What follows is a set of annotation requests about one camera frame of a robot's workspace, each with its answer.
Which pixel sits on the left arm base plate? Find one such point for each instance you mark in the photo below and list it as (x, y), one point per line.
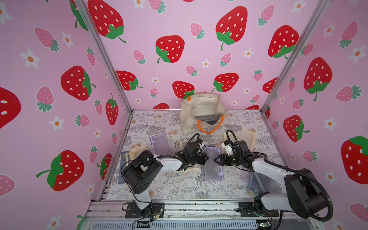
(153, 211)

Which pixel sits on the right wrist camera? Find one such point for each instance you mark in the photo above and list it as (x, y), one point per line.
(227, 146)

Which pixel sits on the grey mesh pencil pouch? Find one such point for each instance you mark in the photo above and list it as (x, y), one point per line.
(213, 119)

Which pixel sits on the purple mesh pouch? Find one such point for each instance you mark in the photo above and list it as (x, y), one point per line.
(160, 145)
(212, 171)

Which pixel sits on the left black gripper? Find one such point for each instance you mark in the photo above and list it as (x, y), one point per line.
(202, 160)

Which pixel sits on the grey pouch near right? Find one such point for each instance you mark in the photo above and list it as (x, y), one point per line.
(260, 183)

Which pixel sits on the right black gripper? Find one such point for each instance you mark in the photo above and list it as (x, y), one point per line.
(224, 159)

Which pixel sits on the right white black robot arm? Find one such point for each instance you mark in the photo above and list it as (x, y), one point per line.
(304, 195)

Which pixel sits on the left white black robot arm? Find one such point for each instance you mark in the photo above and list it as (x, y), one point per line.
(140, 172)

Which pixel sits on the cream canvas tote bag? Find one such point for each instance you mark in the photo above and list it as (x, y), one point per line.
(201, 105)

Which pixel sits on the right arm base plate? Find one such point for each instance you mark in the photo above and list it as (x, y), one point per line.
(250, 209)

